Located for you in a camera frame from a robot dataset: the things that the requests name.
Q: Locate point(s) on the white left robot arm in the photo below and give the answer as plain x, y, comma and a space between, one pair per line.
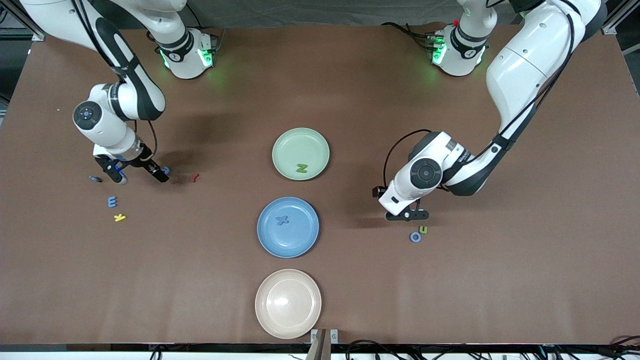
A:
525, 65

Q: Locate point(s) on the green plate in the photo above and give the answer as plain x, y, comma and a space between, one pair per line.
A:
300, 145

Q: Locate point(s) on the blue plate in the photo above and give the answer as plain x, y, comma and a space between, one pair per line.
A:
295, 240

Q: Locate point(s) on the metal bracket with post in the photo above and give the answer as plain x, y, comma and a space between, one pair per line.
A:
324, 342

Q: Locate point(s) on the yellow letter k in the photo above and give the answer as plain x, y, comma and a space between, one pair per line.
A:
119, 218

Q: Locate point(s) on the grey backdrop cloth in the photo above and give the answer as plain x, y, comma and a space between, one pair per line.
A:
325, 12

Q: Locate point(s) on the blue letter x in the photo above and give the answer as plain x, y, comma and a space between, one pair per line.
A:
283, 220

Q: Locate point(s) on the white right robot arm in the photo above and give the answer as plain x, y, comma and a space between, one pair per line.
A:
107, 130

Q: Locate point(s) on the blue letter E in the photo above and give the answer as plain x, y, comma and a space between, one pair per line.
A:
111, 202

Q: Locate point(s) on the beige plate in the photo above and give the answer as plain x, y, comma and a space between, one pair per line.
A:
288, 304

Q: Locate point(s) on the aluminium frame profile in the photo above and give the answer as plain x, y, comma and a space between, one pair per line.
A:
617, 22
32, 31

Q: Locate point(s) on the brown table cover sheet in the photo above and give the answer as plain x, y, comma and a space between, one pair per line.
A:
450, 300

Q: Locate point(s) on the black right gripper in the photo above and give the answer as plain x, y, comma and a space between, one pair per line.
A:
145, 159

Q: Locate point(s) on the blue letter O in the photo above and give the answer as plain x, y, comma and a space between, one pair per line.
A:
411, 237

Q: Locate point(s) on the green letter N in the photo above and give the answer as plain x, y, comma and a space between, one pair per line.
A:
301, 168

